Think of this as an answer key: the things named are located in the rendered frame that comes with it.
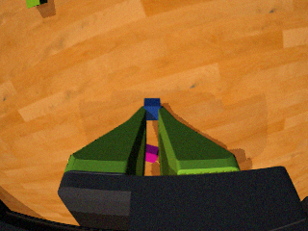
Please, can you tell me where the magenta rectangular block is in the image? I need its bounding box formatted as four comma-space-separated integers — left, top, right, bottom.
146, 144, 159, 163

